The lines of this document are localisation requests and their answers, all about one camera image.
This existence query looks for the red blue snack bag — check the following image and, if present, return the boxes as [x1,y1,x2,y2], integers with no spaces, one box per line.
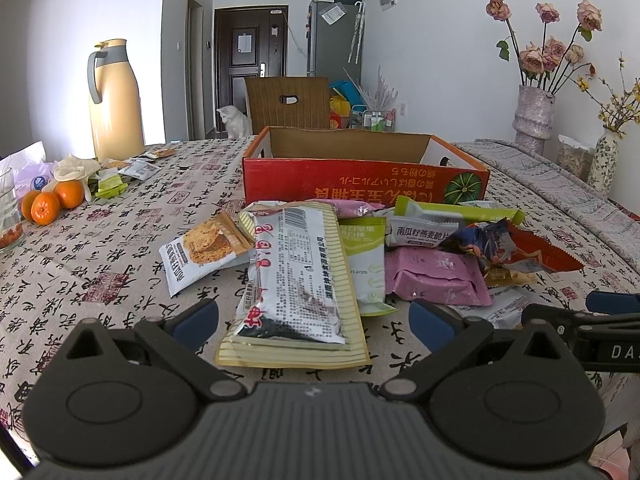
[438,219,584,274]

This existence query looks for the pink snack pack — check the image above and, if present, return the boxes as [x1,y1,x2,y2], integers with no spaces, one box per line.
[385,247,492,307]
[314,198,385,219]

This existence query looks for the white pork floss snack pack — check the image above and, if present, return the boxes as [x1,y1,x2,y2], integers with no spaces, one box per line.
[158,211,253,297]

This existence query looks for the long striped sesame snack pack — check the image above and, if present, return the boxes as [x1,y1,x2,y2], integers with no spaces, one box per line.
[216,202,370,370]

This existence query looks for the long green snack bar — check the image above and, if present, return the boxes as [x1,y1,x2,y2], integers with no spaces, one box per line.
[394,195,525,226]

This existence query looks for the white oat crisp pack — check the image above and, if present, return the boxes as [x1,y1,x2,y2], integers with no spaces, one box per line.
[385,216,459,248]

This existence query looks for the folded grey blanket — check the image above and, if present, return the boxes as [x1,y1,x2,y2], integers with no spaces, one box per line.
[454,139,639,270]

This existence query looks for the floral white vase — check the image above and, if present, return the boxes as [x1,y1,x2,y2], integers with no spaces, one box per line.
[587,129,618,195]

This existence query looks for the clear snack jar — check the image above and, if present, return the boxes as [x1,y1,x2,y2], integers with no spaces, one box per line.
[556,136,594,181]

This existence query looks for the yellow flower branches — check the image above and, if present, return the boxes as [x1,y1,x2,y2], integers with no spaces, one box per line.
[572,53,639,139]

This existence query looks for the pink ribbed vase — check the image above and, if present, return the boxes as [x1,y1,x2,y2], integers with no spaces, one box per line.
[512,86,555,155]

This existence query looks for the glass cup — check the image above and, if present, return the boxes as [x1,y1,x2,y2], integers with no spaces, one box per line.
[0,169,24,250]

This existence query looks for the orange tangerine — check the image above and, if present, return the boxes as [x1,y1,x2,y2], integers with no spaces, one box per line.
[53,180,85,209]
[29,192,61,226]

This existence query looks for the small green packet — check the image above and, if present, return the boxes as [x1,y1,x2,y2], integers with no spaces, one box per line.
[89,168,128,198]

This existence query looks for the white packet by thermos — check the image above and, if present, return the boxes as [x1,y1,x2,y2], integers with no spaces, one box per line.
[118,158,160,181]

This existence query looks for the dried pink roses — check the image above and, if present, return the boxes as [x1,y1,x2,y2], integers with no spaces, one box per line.
[485,0,603,96]

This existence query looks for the red cardboard box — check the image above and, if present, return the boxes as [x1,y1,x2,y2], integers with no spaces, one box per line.
[242,127,490,206]

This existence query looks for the beige thermos jug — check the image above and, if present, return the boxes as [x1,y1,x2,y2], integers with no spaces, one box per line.
[87,38,144,162]

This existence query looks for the white cat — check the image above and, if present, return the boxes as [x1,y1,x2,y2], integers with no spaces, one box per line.
[216,105,253,139]

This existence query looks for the dark brown door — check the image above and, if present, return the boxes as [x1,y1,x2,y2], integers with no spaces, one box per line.
[214,6,288,131]

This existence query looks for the grey refrigerator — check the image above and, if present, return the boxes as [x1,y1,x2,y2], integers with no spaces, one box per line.
[306,0,364,84]

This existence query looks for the wire storage cart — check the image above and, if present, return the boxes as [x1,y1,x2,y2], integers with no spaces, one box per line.
[348,104,396,132]

